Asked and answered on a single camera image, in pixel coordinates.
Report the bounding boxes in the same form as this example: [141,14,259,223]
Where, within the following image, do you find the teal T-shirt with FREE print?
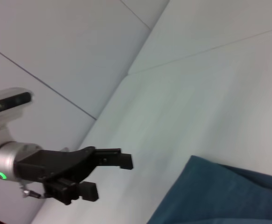
[146,155,272,224]

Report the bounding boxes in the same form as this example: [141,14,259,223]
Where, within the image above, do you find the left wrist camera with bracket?
[0,87,34,140]

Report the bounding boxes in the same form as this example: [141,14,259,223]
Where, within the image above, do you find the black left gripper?
[14,146,134,206]

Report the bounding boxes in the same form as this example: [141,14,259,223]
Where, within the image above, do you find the left arm cable with connectors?
[19,183,47,199]

